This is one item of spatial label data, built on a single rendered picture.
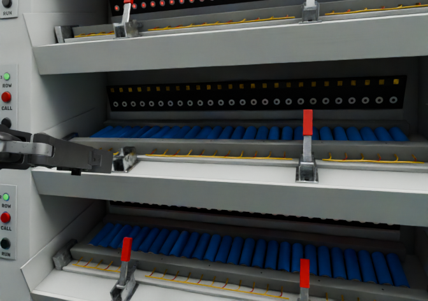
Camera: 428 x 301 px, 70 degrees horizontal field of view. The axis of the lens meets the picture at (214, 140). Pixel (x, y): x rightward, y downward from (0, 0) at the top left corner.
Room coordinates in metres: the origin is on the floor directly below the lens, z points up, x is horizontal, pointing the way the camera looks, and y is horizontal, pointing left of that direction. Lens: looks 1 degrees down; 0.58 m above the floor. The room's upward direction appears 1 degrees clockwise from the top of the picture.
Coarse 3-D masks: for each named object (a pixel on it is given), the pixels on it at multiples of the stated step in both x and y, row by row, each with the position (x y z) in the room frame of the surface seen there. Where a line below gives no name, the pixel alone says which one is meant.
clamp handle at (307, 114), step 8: (304, 112) 0.40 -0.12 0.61; (312, 112) 0.40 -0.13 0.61; (304, 120) 0.40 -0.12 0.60; (312, 120) 0.40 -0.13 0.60; (304, 128) 0.40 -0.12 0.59; (312, 128) 0.39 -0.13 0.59; (304, 136) 0.40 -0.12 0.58; (304, 144) 0.39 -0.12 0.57; (304, 152) 0.39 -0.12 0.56; (304, 160) 0.39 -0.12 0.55
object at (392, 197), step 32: (64, 128) 0.56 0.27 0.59; (96, 128) 0.64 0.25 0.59; (288, 160) 0.44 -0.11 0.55; (320, 160) 0.43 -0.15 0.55; (384, 160) 0.42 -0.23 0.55; (64, 192) 0.49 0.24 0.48; (96, 192) 0.47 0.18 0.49; (128, 192) 0.45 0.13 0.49; (160, 192) 0.44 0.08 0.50; (192, 192) 0.42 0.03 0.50; (224, 192) 0.41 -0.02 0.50; (256, 192) 0.40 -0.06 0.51; (288, 192) 0.38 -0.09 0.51; (320, 192) 0.37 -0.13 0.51; (352, 192) 0.36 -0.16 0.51; (384, 192) 0.35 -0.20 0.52; (416, 192) 0.34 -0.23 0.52; (416, 224) 0.35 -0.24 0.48
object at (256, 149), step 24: (96, 144) 0.53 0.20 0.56; (120, 144) 0.51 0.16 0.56; (144, 144) 0.50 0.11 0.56; (168, 144) 0.49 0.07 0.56; (192, 144) 0.48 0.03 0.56; (216, 144) 0.47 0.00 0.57; (240, 144) 0.46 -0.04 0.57; (264, 144) 0.45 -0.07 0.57; (288, 144) 0.44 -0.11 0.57; (312, 144) 0.43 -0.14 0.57; (336, 144) 0.42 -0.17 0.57; (360, 144) 0.42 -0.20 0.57; (384, 144) 0.41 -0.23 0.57; (408, 144) 0.40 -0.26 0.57
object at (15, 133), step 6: (0, 126) 0.25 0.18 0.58; (6, 132) 0.26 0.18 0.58; (12, 132) 0.26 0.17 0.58; (18, 132) 0.27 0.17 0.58; (24, 132) 0.27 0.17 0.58; (24, 138) 0.28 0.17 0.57; (30, 138) 0.28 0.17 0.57; (24, 156) 0.27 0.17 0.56; (0, 162) 0.25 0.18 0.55; (18, 162) 0.27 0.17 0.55; (24, 162) 0.27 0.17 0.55; (0, 168) 0.25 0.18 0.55; (6, 168) 0.26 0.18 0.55; (12, 168) 0.26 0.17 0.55; (18, 168) 0.27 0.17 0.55; (24, 168) 0.27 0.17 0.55; (72, 168) 0.33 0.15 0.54; (72, 174) 0.34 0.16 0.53; (78, 174) 0.34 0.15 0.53
